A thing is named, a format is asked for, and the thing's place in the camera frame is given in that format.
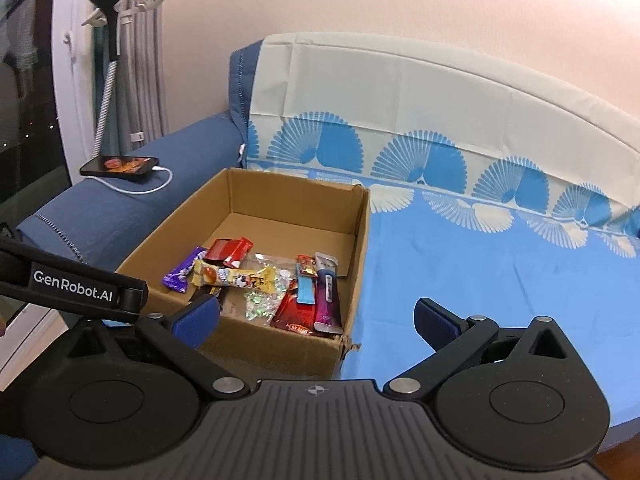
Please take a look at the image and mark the white charging cable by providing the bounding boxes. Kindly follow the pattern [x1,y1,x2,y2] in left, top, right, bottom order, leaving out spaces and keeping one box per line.
[96,164,175,196]

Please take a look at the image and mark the blue fan-pattern sofa cover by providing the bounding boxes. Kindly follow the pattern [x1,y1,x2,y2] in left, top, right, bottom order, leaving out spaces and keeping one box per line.
[229,32,639,446]

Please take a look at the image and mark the white clamp holder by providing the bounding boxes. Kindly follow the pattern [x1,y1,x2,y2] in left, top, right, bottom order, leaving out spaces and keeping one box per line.
[82,0,165,28]

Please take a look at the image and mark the red snack packet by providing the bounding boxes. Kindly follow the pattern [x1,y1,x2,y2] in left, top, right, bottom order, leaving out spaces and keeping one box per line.
[203,237,253,269]

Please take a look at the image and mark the black brown snack packet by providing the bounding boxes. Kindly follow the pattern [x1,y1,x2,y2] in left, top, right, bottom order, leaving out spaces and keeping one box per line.
[190,285,222,301]

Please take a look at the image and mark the yellow cartoon snack bar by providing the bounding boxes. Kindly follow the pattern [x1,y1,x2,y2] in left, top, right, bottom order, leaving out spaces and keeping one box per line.
[191,260,277,294]

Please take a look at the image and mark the clear bag of candies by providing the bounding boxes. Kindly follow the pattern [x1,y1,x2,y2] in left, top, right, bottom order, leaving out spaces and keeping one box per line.
[244,252,296,325]

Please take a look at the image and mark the brown cardboard box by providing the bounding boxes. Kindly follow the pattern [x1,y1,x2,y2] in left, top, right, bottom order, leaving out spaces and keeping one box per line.
[118,169,370,382]

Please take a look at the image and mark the black phone stand pole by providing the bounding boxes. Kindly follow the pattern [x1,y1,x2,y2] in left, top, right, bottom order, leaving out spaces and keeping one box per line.
[86,0,123,158]

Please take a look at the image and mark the blue sofa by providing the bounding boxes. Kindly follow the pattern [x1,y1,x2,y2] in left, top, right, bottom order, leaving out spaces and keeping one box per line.
[1,44,259,479]

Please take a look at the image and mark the long red snack stick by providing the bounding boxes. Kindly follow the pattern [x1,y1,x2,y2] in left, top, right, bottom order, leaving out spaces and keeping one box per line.
[270,280,314,336]

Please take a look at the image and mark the purple silver snack bar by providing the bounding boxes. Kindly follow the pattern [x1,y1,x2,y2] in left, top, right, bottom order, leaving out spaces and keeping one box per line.
[314,252,343,335]

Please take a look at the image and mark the purple chocolate bar wrapper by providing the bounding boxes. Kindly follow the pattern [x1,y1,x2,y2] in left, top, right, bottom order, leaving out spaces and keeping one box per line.
[162,247,207,294]

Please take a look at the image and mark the black smartphone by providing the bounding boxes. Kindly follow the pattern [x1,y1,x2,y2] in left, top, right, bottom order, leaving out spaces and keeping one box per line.
[79,155,160,181]

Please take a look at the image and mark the red gold cake packet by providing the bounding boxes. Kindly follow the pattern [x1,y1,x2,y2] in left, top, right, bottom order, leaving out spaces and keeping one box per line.
[296,255,317,278]

